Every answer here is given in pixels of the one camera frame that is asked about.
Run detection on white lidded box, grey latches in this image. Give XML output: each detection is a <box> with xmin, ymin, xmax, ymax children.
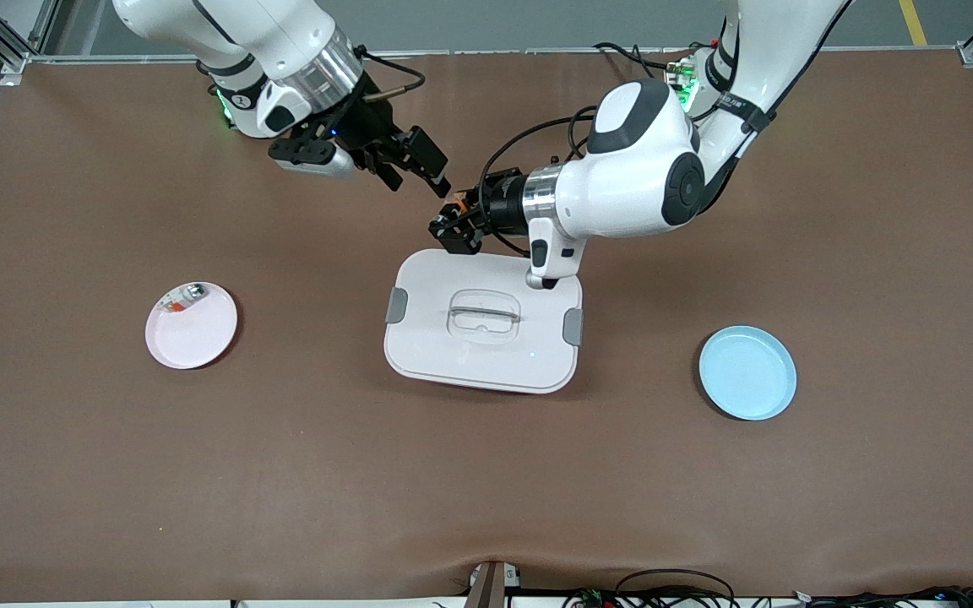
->
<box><xmin>383</xmin><ymin>248</ymin><xmax>584</xmax><ymax>395</ymax></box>

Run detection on control box with green light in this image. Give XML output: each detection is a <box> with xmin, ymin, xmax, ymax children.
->
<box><xmin>664</xmin><ymin>57</ymin><xmax>711</xmax><ymax>115</ymax></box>

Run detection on pink round plate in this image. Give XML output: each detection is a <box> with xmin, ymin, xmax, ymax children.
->
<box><xmin>144</xmin><ymin>281</ymin><xmax>239</xmax><ymax>371</ymax></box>

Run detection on light blue round plate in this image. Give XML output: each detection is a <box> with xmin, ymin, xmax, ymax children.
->
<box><xmin>698</xmin><ymin>325</ymin><xmax>798</xmax><ymax>421</ymax></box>

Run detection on brown table cover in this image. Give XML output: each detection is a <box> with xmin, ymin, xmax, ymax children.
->
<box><xmin>0</xmin><ymin>46</ymin><xmax>973</xmax><ymax>605</ymax></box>

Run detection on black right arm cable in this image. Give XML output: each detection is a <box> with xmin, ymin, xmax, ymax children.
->
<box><xmin>358</xmin><ymin>49</ymin><xmax>427</xmax><ymax>104</ymax></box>

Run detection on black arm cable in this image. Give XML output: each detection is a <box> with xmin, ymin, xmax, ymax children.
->
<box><xmin>358</xmin><ymin>49</ymin><xmax>427</xmax><ymax>104</ymax></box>
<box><xmin>478</xmin><ymin>108</ymin><xmax>601</xmax><ymax>257</ymax></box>

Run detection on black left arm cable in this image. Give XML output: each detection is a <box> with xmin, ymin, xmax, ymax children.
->
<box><xmin>478</xmin><ymin>108</ymin><xmax>601</xmax><ymax>257</ymax></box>

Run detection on black cable on table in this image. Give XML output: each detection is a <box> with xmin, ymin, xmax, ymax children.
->
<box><xmin>593</xmin><ymin>41</ymin><xmax>707</xmax><ymax>73</ymax></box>

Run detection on white and green push-button switch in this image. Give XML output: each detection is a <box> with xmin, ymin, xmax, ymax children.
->
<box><xmin>160</xmin><ymin>284</ymin><xmax>209</xmax><ymax>314</ymax></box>

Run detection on metal table edge bracket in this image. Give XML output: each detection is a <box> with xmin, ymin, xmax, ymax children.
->
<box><xmin>464</xmin><ymin>561</ymin><xmax>523</xmax><ymax>608</ymax></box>

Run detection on black cable bundle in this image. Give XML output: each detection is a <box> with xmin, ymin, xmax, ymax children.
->
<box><xmin>561</xmin><ymin>568</ymin><xmax>973</xmax><ymax>608</ymax></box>

